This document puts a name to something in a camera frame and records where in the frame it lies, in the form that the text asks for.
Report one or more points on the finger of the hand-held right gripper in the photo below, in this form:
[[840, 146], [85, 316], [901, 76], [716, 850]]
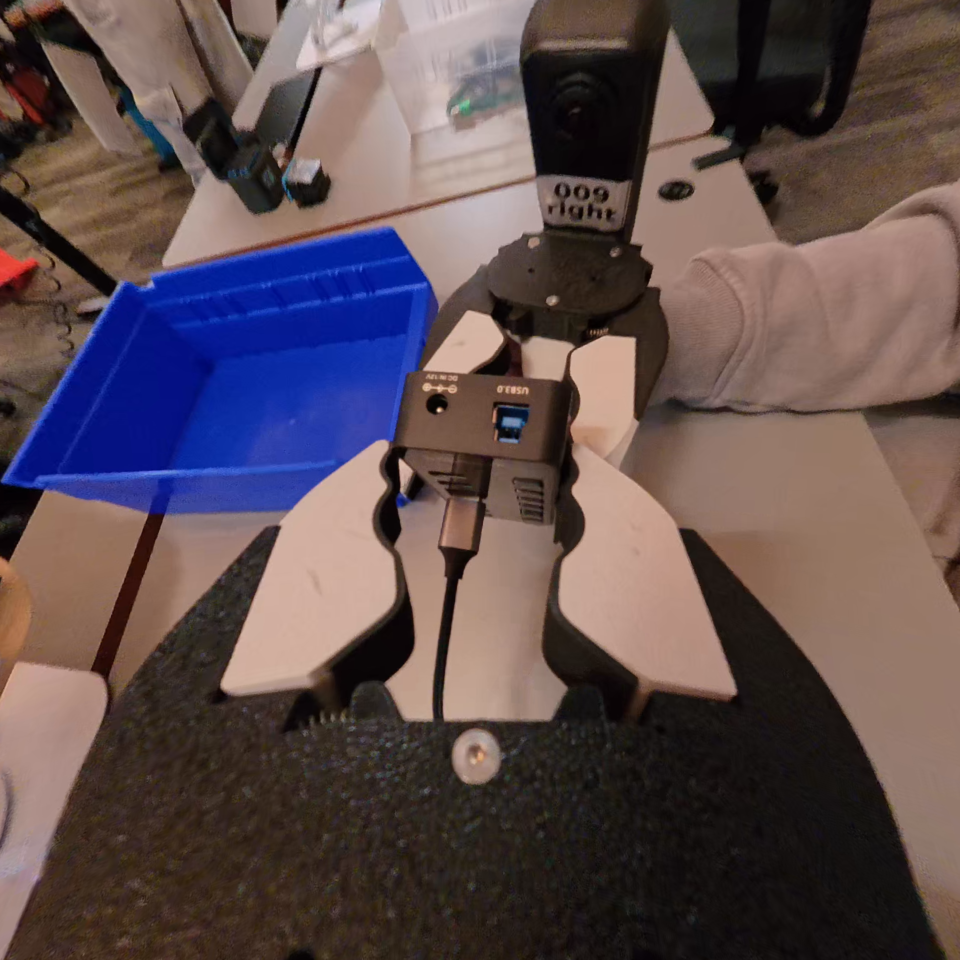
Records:
[[472, 341], [607, 390]]

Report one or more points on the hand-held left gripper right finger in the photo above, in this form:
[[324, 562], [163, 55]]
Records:
[[637, 592]]

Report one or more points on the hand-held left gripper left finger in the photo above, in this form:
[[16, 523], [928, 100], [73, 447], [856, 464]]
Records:
[[315, 592]]

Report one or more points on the black USB hub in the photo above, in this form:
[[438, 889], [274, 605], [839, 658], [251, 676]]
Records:
[[480, 409]]

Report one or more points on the blue plastic bin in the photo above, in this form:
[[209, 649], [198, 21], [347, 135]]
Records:
[[262, 397]]

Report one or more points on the person's right forearm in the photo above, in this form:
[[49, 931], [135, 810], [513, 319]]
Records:
[[810, 330]]

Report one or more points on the black desk grommet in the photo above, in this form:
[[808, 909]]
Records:
[[675, 190]]

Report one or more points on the grey desk with wooden edge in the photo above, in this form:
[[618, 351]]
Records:
[[352, 172]]

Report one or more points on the green electronic part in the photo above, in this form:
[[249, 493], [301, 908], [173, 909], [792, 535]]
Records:
[[476, 94]]

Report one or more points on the small black battery box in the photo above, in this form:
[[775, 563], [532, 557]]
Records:
[[307, 184]]

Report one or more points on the clear plastic box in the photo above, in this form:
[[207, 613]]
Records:
[[427, 75]]

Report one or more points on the black mesh office chair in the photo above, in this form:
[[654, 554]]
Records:
[[787, 60]]

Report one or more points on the black battery charger case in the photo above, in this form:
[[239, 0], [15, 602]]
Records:
[[232, 161]]

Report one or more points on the tan round object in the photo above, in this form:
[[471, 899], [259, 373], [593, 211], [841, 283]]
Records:
[[13, 622]]

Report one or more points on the black tablet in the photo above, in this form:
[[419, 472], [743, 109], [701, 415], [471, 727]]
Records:
[[281, 105]]

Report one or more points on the white flat object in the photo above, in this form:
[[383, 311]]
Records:
[[45, 750]]

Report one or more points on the orange floor object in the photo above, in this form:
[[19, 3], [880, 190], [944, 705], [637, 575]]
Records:
[[15, 274]]

